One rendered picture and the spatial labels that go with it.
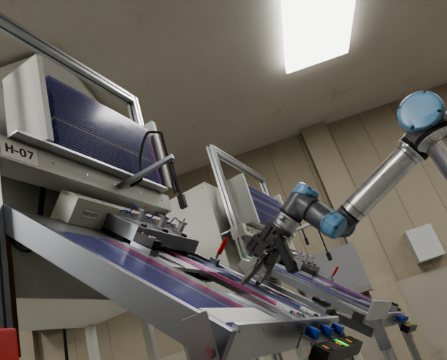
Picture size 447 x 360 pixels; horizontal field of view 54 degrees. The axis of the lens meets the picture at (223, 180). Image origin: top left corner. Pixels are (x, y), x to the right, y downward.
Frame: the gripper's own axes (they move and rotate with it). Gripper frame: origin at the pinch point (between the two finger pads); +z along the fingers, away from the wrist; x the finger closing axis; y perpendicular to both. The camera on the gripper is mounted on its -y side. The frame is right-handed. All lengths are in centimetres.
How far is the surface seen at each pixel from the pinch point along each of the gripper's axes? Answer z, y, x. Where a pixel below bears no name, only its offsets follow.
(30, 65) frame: -19, 81, 49
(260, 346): -3, -26, 45
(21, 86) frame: -13, 79, 49
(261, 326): -7, -25, 48
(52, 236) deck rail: 6, 22, 60
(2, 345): 2, -15, 92
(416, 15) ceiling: -229, 117, -263
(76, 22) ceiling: -47, 236, -55
